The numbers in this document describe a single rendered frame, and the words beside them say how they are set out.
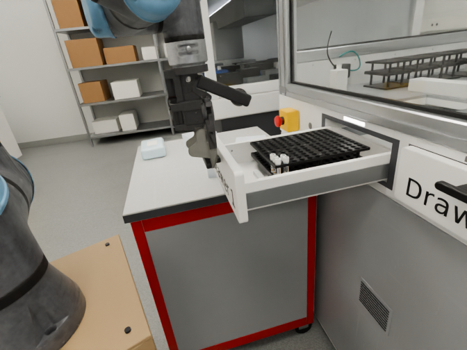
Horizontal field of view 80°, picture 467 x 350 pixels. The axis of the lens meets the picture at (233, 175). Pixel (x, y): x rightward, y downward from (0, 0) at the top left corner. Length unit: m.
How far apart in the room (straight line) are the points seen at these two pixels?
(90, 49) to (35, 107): 1.41
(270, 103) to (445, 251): 1.09
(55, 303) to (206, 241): 0.51
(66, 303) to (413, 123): 0.63
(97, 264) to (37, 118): 4.86
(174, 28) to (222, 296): 0.82
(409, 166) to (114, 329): 0.55
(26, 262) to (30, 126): 5.04
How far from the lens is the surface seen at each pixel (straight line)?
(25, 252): 0.42
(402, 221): 0.69
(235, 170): 0.50
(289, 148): 0.67
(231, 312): 1.10
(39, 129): 5.40
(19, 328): 0.44
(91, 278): 0.54
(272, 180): 0.54
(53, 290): 0.45
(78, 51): 4.52
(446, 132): 0.58
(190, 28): 0.55
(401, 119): 0.64
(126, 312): 0.46
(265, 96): 1.49
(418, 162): 0.59
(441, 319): 0.72
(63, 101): 5.15
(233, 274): 0.98
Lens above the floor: 1.13
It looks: 25 degrees down
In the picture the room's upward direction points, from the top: 6 degrees counter-clockwise
